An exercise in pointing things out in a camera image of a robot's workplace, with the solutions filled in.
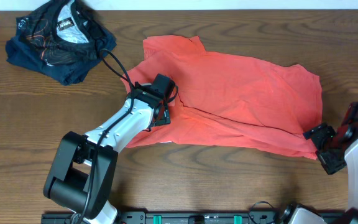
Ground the orange red t-shirt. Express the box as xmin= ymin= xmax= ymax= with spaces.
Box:
xmin=129 ymin=35 xmax=323 ymax=159

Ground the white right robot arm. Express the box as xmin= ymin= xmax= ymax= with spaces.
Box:
xmin=303 ymin=118 xmax=358 ymax=223

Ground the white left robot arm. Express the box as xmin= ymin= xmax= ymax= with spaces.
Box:
xmin=43 ymin=88 xmax=171 ymax=223

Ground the dark navy folded shirt pile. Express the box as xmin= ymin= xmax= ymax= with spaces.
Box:
xmin=6 ymin=0 xmax=116 ymax=85

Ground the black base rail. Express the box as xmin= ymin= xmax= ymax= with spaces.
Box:
xmin=40 ymin=210 xmax=343 ymax=224

